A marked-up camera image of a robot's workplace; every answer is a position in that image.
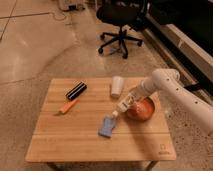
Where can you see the dark bench with light edge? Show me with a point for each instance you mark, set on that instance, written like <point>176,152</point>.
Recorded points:
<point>193,17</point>

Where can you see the orange ceramic bowl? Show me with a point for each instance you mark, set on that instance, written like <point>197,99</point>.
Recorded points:
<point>141,110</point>

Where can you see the black striped box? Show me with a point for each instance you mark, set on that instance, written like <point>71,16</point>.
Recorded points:
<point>76,91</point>

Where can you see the white paper cup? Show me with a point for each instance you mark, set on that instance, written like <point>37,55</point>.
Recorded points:
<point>117,86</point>

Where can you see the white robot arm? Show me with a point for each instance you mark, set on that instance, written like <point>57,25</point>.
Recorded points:
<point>167,80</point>

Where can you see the clear plastic bottle white label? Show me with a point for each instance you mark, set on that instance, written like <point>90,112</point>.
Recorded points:
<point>124,105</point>

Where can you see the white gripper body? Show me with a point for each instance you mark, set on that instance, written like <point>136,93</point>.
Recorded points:
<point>139,91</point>

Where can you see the white device on floor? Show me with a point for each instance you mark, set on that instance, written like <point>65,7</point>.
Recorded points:
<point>64,5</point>

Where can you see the orange marker pen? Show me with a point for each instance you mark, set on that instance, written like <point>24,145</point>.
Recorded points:
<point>66,107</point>

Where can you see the black office chair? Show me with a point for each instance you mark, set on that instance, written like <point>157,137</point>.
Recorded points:
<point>120,13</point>

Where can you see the wooden table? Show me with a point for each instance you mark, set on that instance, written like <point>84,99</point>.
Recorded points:
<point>73,137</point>

